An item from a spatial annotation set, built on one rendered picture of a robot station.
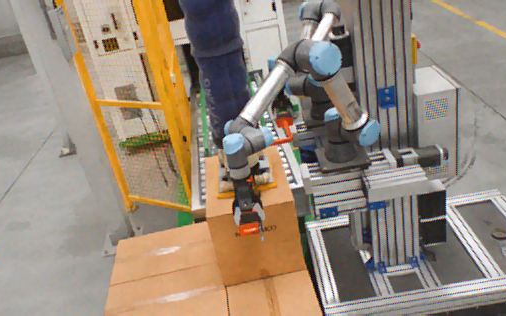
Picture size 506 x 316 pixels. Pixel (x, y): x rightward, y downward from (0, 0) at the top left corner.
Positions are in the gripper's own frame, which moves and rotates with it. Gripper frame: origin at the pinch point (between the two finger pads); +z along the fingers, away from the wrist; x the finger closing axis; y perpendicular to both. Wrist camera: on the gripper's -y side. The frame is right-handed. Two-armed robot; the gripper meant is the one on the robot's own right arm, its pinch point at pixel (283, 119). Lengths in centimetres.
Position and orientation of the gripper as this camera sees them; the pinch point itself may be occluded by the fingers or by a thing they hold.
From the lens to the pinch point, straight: 273.2
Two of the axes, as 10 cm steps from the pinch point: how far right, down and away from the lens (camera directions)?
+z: 1.8, 8.7, 4.5
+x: 9.8, -2.0, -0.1
